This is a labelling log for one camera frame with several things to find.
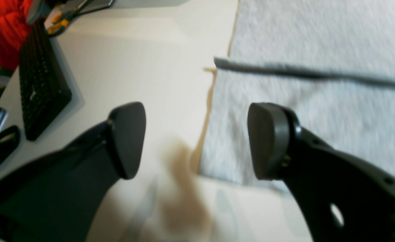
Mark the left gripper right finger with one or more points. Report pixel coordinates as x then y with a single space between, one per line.
342 198

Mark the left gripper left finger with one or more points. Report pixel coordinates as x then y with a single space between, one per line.
55 197

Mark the grey T-shirt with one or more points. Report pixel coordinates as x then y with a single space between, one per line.
331 61

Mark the black computer mouse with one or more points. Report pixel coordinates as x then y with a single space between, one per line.
9 141

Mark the black keyboard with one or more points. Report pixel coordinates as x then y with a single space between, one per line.
43 88

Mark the red cloth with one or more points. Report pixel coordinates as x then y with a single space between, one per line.
13 31

